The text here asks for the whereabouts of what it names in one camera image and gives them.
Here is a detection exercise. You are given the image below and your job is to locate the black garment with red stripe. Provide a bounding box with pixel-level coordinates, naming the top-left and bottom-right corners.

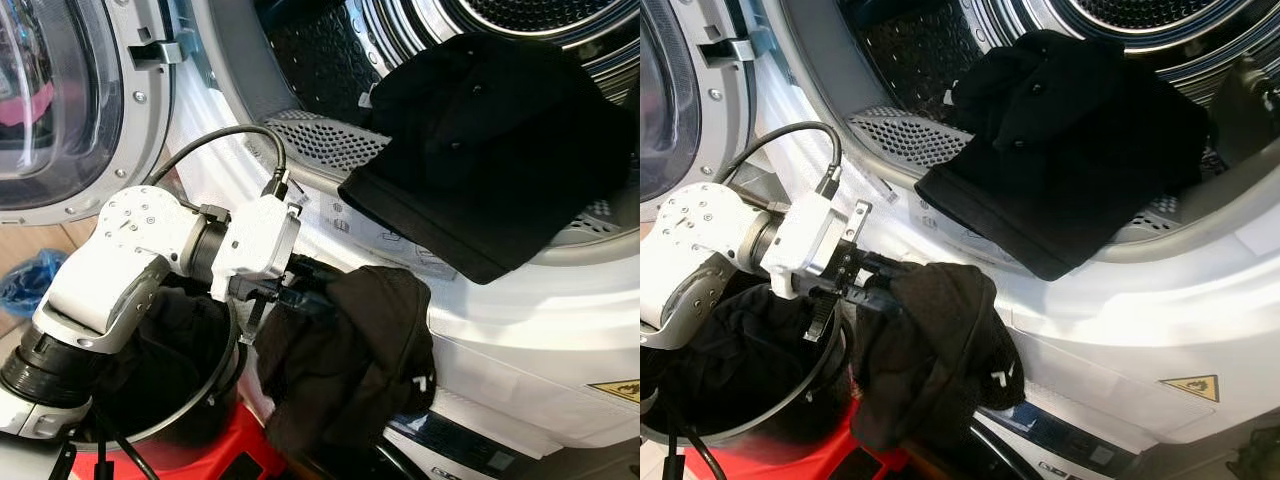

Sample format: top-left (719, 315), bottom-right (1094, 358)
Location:
top-left (253, 265), bottom-right (437, 461)
top-left (850, 262), bottom-right (1027, 453)

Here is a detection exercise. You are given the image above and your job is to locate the plain black garment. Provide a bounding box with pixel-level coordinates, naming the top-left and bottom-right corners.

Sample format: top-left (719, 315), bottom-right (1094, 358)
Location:
top-left (915, 30), bottom-right (1211, 283)
top-left (338, 35), bottom-right (634, 286)

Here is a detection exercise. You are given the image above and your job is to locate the black clothes pile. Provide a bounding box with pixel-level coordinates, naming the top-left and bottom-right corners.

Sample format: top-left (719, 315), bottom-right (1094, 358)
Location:
top-left (650, 290), bottom-right (846, 421)
top-left (100, 280), bottom-right (237, 421)

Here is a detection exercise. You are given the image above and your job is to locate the black round laundry bucket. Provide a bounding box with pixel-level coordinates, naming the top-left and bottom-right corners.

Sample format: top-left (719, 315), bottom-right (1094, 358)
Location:
top-left (60, 280), bottom-right (251, 451)
top-left (640, 290), bottom-right (857, 447)

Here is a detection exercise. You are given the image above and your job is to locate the red plastic stool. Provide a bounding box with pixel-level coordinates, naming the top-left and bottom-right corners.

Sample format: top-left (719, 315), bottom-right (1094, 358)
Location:
top-left (100, 400), bottom-right (291, 480)
top-left (680, 400), bottom-right (911, 480)

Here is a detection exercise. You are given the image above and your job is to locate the round glass machine door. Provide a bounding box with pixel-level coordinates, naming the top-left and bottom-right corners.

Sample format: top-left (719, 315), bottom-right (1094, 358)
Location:
top-left (640, 0), bottom-right (753, 207)
top-left (0, 0), bottom-right (177, 227)

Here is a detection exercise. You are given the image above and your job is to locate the white front-load laundry machine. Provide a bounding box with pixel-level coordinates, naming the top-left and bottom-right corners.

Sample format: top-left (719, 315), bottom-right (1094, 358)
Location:
top-left (745, 0), bottom-right (1280, 471)
top-left (165, 0), bottom-right (641, 453)

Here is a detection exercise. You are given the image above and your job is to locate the white washer with control panel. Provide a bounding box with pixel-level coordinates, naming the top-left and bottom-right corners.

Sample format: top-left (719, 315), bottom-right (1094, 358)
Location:
top-left (975, 400), bottom-right (1181, 480)
top-left (380, 408), bottom-right (641, 480)

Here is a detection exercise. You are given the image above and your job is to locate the blue plastic bag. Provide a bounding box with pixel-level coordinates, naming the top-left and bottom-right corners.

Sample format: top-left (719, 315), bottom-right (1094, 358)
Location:
top-left (0, 250), bottom-right (71, 319)

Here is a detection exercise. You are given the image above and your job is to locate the grey metal door hinge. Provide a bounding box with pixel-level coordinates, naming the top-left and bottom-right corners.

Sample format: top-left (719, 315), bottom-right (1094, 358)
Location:
top-left (698, 25), bottom-right (761, 69)
top-left (128, 28), bottom-right (193, 69)

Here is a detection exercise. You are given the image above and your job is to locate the yellow triangle warning sticker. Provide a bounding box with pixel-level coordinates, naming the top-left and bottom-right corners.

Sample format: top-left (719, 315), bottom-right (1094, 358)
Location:
top-left (588, 378), bottom-right (641, 405)
top-left (1160, 375), bottom-right (1221, 404)

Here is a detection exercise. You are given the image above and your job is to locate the dark metal fitting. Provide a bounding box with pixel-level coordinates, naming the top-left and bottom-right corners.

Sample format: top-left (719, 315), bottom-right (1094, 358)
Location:
top-left (1228, 425), bottom-right (1280, 480)

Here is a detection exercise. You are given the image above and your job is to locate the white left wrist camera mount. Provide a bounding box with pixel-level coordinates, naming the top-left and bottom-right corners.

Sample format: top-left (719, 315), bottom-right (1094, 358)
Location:
top-left (765, 195), bottom-right (873, 293)
top-left (210, 195), bottom-right (304, 303)

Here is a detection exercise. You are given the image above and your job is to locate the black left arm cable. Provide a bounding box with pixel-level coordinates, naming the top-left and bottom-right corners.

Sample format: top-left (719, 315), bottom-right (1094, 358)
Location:
top-left (50, 400), bottom-right (161, 480)
top-left (662, 425), bottom-right (729, 480)

